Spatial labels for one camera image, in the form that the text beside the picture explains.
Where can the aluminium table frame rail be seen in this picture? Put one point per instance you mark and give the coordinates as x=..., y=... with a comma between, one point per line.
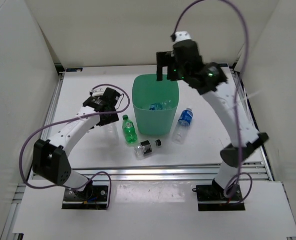
x=152, y=198

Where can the green soda bottle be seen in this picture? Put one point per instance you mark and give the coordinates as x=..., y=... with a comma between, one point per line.
x=129, y=130

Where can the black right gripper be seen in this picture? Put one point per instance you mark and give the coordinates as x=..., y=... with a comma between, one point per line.
x=165, y=59

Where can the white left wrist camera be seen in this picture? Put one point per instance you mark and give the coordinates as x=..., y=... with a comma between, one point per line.
x=97, y=91

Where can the blue table corner sticker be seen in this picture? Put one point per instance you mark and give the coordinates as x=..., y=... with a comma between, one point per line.
x=77, y=69

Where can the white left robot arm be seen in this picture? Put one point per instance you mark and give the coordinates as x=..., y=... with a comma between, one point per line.
x=50, y=157

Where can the green plastic bin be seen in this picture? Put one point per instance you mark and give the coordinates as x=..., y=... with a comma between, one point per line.
x=147, y=90

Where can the dark blue label bottle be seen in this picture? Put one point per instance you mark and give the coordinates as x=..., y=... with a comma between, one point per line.
x=182, y=126

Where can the light blue label water bottle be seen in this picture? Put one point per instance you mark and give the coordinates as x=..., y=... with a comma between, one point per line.
x=159, y=106

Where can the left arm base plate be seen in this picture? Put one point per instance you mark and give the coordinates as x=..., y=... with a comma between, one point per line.
x=93, y=197

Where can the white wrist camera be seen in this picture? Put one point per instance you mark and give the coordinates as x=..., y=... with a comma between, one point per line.
x=97, y=91
x=179, y=36

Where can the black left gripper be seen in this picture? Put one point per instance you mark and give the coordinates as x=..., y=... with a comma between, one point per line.
x=114, y=118

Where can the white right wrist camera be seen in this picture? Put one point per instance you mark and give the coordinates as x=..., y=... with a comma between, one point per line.
x=179, y=36

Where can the black label small bottle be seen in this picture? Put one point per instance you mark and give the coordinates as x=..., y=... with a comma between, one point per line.
x=146, y=148

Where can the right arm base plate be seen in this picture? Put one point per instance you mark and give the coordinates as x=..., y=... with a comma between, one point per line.
x=210, y=200

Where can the clear unlabelled plastic bottle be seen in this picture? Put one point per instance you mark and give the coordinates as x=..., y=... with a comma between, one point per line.
x=112, y=133

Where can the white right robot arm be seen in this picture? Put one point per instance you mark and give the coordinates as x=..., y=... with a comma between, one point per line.
x=245, y=138

